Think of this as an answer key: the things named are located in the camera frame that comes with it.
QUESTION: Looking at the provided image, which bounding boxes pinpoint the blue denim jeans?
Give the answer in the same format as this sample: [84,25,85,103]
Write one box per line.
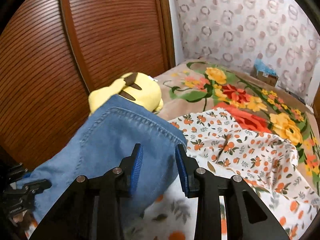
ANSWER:
[17,95,187,226]

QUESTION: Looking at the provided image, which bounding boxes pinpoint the orange print white blanket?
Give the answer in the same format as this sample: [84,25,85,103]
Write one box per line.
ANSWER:
[24,106,320,240]

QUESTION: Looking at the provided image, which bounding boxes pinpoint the floral brown bed blanket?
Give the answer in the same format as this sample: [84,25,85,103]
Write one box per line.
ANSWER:
[156,61,319,188]

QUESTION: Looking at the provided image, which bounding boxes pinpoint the yellow Pikachu plush toy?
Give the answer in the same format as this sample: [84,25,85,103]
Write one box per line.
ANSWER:
[88,72,164,114]

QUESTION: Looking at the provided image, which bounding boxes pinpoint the brown louvered wooden wardrobe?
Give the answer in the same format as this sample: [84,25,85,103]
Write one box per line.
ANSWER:
[1,0,175,169]

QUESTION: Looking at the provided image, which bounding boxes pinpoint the circle pattern sheer curtain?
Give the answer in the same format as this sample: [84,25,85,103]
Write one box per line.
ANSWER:
[175,0,319,101]

